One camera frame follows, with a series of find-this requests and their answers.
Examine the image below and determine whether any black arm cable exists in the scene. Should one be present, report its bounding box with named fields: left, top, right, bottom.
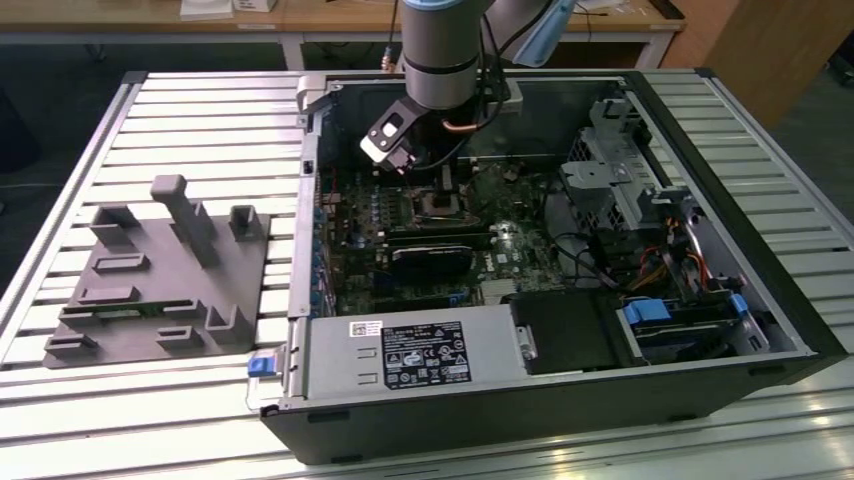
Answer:
left=474, top=49, right=513, bottom=134

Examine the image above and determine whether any silver chipset heat sink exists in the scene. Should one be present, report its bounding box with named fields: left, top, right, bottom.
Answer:
left=481, top=279, right=521, bottom=302

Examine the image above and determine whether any green RAM stick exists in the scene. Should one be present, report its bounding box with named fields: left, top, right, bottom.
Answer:
left=92, top=304, right=169, bottom=319

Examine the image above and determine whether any wooden cabinet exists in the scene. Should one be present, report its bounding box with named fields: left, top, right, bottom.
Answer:
left=680, top=0, right=854, bottom=132

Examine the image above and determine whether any orange wire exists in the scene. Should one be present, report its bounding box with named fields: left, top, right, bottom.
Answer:
left=640, top=252, right=709, bottom=281

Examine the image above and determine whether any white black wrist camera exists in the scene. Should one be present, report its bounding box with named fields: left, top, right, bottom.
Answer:
left=358, top=98, right=421, bottom=162

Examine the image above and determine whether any grey parts rack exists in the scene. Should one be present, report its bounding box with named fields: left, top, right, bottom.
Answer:
left=40, top=174, right=275, bottom=370

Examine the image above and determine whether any black PC case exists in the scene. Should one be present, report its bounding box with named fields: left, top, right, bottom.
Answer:
left=258, top=67, right=850, bottom=464

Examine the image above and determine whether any black drive bay box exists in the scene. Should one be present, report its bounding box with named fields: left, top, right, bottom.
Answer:
left=510, top=291, right=634, bottom=377

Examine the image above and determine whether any silver power supply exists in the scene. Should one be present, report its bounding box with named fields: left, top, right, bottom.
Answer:
left=283, top=305, right=538, bottom=401

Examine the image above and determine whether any black RAM stick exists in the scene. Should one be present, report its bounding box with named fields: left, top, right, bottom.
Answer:
left=385, top=224, right=501, bottom=240

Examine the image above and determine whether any green motherboard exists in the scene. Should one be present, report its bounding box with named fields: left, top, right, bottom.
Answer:
left=317, top=158, right=577, bottom=319

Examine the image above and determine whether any yellow wire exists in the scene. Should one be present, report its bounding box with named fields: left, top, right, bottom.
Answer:
left=626, top=264, right=669, bottom=294

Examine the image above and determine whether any CPU socket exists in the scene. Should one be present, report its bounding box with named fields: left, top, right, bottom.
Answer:
left=410, top=183, right=477, bottom=227

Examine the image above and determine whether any wooden desk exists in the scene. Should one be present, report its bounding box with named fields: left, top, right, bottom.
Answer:
left=0, top=0, right=688, bottom=71

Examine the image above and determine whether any black graphics card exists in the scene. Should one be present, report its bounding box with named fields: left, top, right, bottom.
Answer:
left=389, top=243, right=474, bottom=277

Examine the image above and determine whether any blue case latch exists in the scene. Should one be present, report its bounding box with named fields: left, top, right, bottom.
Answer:
left=245, top=351, right=283, bottom=377

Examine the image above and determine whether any metal drive cage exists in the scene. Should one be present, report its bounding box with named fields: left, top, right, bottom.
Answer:
left=558, top=97, right=673, bottom=229

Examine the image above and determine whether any red wire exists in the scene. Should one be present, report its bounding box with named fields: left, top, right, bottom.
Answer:
left=318, top=169, right=343, bottom=206

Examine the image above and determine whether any hard disk in blue carrier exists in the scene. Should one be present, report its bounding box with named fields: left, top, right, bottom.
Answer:
left=617, top=297, right=766, bottom=362

